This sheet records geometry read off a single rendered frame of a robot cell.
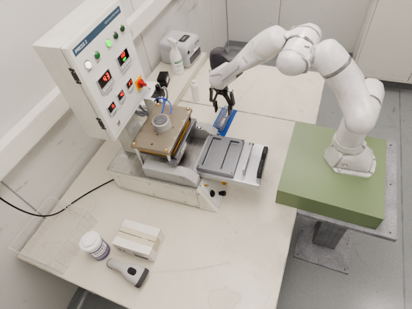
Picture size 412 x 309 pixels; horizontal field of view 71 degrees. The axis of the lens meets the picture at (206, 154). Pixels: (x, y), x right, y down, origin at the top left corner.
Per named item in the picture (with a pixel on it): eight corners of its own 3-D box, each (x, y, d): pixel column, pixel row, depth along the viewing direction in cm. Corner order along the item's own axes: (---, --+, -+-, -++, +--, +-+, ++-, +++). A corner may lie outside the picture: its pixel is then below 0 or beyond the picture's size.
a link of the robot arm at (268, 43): (276, 22, 95) (300, -7, 100) (247, 45, 111) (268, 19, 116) (312, 64, 100) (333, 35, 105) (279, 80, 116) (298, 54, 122)
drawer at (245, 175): (193, 176, 128) (190, 166, 122) (208, 140, 141) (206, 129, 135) (259, 190, 120) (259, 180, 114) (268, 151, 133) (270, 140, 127)
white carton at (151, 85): (133, 113, 180) (130, 104, 174) (144, 89, 194) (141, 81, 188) (152, 114, 178) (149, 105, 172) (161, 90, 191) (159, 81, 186)
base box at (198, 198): (119, 189, 150) (107, 170, 137) (149, 137, 172) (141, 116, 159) (217, 213, 136) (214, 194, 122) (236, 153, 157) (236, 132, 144)
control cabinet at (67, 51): (107, 168, 137) (29, 45, 87) (138, 120, 156) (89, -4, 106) (138, 175, 132) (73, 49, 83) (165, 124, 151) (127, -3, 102)
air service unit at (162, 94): (152, 119, 149) (144, 97, 137) (164, 100, 157) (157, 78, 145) (161, 121, 147) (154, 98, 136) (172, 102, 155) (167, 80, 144)
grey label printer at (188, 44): (161, 63, 212) (156, 41, 199) (175, 48, 222) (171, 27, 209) (190, 69, 203) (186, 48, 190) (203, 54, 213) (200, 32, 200)
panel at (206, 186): (218, 209, 137) (198, 186, 126) (234, 160, 154) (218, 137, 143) (222, 209, 135) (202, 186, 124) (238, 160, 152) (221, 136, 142)
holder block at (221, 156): (196, 170, 125) (195, 167, 123) (210, 137, 137) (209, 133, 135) (233, 178, 121) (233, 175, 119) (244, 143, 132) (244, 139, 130)
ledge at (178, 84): (114, 127, 180) (112, 122, 177) (171, 53, 227) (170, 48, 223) (156, 137, 171) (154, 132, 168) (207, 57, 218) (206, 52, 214)
